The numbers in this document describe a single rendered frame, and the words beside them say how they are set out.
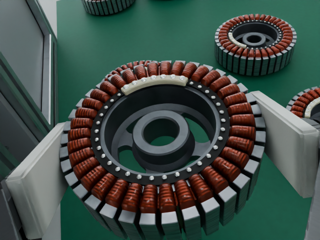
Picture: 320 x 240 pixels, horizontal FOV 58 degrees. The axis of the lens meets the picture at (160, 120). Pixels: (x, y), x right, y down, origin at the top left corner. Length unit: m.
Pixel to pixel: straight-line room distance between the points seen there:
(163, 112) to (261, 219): 0.17
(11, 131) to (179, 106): 0.20
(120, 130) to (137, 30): 0.38
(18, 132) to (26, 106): 0.03
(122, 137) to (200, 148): 0.05
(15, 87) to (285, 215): 0.29
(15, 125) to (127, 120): 0.17
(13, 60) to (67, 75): 0.13
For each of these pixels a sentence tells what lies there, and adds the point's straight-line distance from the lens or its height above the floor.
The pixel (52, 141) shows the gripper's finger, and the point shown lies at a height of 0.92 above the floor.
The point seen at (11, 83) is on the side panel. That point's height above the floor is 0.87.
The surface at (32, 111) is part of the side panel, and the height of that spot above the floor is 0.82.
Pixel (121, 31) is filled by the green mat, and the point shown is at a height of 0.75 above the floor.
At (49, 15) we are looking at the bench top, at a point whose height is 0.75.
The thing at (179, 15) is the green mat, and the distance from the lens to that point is 0.57.
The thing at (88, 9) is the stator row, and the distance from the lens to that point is 0.63.
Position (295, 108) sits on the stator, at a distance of 0.35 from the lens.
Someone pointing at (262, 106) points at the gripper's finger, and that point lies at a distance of 0.16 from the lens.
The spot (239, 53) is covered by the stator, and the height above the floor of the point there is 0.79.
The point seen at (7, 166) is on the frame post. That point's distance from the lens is 0.31.
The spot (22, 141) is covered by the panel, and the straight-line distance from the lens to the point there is 0.35.
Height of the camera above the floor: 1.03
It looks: 49 degrees down
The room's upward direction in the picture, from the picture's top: 12 degrees counter-clockwise
